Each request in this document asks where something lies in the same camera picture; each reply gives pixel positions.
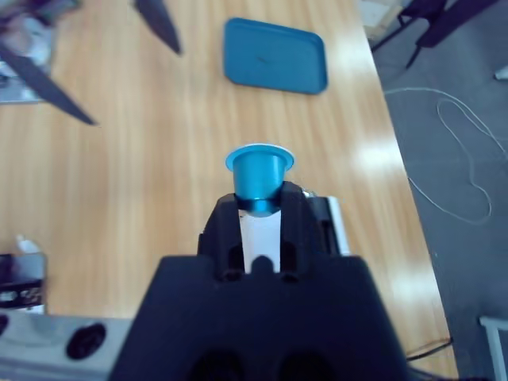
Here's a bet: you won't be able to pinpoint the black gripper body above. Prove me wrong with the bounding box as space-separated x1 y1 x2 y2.
0 0 79 105

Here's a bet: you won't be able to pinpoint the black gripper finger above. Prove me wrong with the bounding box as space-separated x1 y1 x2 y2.
276 180 318 281
133 0 184 56
198 193 248 281
0 39 99 127

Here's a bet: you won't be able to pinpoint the blue coffee capsule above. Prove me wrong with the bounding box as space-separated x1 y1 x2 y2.
224 141 295 218

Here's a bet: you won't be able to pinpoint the white capsule coffee machine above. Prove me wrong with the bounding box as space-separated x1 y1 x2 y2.
237 190 352 275

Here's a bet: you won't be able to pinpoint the teal plastic tray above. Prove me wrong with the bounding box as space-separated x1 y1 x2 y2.
221 16 329 97

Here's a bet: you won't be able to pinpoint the white paper tape label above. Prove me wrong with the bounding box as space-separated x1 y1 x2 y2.
14 233 43 255

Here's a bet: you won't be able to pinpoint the black chair legs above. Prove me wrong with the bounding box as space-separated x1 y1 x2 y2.
368 0 508 69

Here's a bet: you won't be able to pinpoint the white floor cable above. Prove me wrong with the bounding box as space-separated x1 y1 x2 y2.
383 87 508 226

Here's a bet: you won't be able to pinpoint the white metal frame leg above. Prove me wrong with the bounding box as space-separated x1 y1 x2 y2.
479 315 508 381

